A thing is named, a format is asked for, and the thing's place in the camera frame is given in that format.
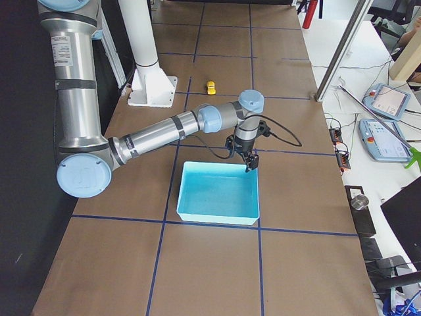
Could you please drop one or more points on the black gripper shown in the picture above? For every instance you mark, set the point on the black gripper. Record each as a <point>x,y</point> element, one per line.
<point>244,150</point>

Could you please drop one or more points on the yellow beetle toy car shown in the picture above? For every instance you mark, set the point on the yellow beetle toy car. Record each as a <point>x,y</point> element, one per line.
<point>211,88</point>

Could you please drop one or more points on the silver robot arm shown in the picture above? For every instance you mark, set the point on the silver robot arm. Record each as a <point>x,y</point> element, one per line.
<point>88,157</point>

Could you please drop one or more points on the turquoise plastic bin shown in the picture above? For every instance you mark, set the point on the turquoise plastic bin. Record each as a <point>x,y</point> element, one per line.
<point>220,193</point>

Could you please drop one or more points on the orange connector block upper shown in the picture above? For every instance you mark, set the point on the orange connector block upper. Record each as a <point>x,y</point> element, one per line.
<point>335,135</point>

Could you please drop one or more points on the orange connector block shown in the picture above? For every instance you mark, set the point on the orange connector block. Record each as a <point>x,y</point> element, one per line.
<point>343,160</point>
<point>335,135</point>

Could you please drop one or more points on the orange connector block lower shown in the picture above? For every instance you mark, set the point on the orange connector block lower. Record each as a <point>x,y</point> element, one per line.
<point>343,160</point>

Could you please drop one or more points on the silver metal cup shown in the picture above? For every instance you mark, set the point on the silver metal cup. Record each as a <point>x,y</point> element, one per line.
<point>359,202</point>

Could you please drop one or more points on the teach pendant lower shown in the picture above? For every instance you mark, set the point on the teach pendant lower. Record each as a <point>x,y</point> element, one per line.
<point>381,144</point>

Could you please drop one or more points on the teach pendant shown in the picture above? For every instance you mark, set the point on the teach pendant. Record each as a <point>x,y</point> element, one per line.
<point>387,101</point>
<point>381,144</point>

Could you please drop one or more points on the teach pendant upper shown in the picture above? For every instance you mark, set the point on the teach pendant upper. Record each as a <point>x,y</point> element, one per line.
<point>387,101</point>

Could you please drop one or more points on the red cylinder bottle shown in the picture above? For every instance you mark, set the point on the red cylinder bottle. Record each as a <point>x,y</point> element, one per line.
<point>311,6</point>

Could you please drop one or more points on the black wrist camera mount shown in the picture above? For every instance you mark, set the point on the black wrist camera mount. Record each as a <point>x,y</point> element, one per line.
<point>261,130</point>

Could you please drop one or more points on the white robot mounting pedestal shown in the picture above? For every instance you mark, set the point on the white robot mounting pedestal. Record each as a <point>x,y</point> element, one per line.
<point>151,87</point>

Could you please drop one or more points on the grabber stick green handle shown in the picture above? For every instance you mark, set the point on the grabber stick green handle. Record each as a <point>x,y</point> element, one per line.
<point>414,152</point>

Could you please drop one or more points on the aluminium frame post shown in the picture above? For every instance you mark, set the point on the aluminium frame post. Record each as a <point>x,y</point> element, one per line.
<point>345,42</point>

